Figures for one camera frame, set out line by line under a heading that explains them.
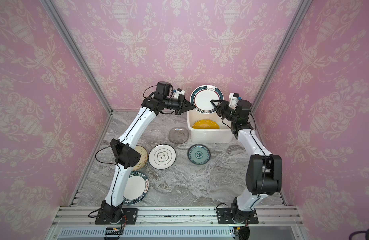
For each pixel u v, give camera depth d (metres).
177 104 0.75
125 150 0.56
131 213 0.74
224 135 0.97
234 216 0.67
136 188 0.84
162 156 0.95
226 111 0.75
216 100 0.80
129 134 0.59
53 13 0.71
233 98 0.78
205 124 1.11
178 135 1.06
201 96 0.83
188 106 0.78
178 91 0.80
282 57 0.87
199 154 0.97
